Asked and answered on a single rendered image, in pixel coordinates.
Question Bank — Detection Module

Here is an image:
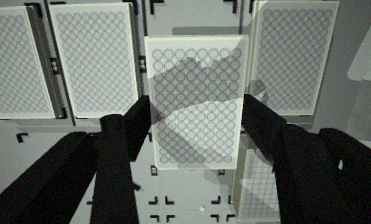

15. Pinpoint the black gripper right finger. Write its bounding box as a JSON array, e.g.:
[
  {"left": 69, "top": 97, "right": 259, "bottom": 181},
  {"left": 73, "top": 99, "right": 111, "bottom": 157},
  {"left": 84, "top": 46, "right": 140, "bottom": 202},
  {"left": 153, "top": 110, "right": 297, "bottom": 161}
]
[{"left": 241, "top": 94, "right": 371, "bottom": 224}]

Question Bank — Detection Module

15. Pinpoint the grey rectangular deck plate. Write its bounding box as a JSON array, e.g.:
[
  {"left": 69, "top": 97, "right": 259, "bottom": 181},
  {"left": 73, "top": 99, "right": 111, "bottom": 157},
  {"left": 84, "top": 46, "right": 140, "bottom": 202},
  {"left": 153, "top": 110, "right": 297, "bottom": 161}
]
[{"left": 0, "top": 0, "right": 371, "bottom": 193}]

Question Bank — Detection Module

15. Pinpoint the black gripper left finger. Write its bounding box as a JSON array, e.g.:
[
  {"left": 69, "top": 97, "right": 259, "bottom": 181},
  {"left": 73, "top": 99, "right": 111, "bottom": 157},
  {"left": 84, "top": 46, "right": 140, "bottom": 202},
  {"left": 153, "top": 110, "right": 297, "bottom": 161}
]
[{"left": 0, "top": 95, "right": 152, "bottom": 224}]

